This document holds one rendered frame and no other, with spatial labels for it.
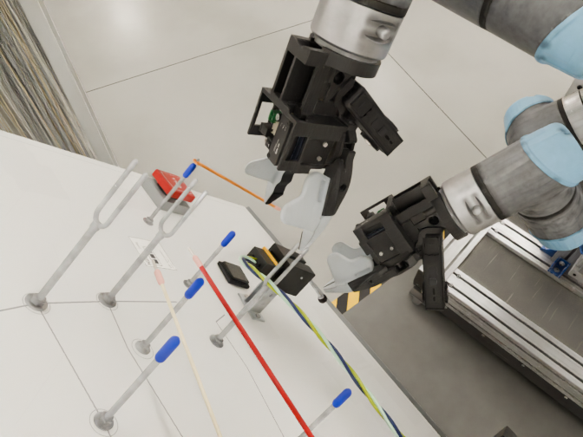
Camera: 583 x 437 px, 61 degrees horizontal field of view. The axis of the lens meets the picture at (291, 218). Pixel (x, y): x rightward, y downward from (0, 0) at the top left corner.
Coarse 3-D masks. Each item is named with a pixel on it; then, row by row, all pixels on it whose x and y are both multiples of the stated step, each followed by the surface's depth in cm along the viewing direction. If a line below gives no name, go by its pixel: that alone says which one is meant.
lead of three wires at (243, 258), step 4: (240, 256) 55; (244, 256) 56; (248, 256) 58; (240, 260) 54; (244, 260) 53; (248, 260) 58; (252, 260) 58; (244, 264) 53; (248, 264) 53; (248, 268) 52; (252, 268) 52; (252, 272) 52; (256, 272) 51; (256, 276) 51; (260, 276) 51; (264, 276) 51; (268, 280) 51; (268, 284) 50
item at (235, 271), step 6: (222, 264) 68; (228, 264) 69; (234, 264) 70; (222, 270) 68; (228, 270) 67; (234, 270) 69; (240, 270) 70; (228, 276) 67; (234, 276) 67; (240, 276) 68; (228, 282) 66; (234, 282) 67; (240, 282) 68; (246, 282) 69; (246, 288) 69
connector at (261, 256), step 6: (252, 252) 60; (258, 252) 59; (264, 252) 60; (270, 252) 62; (258, 258) 59; (264, 258) 58; (270, 258) 60; (276, 258) 62; (252, 264) 59; (258, 264) 58; (264, 264) 58; (270, 264) 58; (258, 270) 58; (264, 270) 59; (270, 270) 59
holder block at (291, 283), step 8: (272, 248) 62; (280, 248) 62; (280, 256) 61; (296, 256) 64; (288, 264) 60; (296, 264) 62; (304, 264) 64; (280, 272) 60; (288, 272) 61; (296, 272) 61; (304, 272) 62; (312, 272) 64; (272, 280) 61; (288, 280) 62; (296, 280) 63; (304, 280) 63; (280, 288) 62; (288, 288) 63; (296, 288) 64
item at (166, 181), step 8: (160, 176) 70; (168, 176) 72; (176, 176) 74; (160, 184) 70; (168, 184) 70; (184, 184) 74; (168, 192) 69; (176, 192) 70; (192, 192) 73; (184, 200) 72; (192, 200) 73
